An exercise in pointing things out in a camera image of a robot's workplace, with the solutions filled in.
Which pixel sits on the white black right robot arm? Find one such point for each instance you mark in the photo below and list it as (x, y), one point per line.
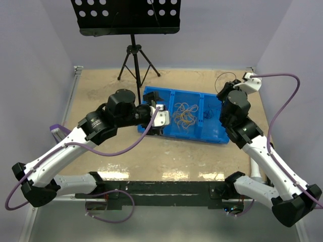
(290, 198)

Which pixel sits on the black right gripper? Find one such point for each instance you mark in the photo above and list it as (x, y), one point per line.
(228, 86)

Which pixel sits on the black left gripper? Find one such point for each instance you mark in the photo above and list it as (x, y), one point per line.
(152, 97)

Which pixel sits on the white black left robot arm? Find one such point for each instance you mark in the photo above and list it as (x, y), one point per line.
(40, 181)

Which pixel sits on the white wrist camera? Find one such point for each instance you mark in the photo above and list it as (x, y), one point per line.
(251, 83)
(162, 117)

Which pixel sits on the white microphone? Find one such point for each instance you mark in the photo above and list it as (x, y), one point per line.
(255, 171)

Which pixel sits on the black music stand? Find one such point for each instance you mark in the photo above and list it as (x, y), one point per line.
(103, 18)

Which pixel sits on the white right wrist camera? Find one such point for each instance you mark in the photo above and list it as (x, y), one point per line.
(251, 83)

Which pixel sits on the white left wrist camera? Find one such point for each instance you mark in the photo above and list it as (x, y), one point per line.
(162, 117)

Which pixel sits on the blue three-compartment plastic bin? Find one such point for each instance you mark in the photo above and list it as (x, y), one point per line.
(194, 115)

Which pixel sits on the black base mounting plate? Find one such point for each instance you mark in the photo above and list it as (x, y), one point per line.
(207, 194)

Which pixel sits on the purple box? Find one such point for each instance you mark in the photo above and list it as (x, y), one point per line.
(59, 132)

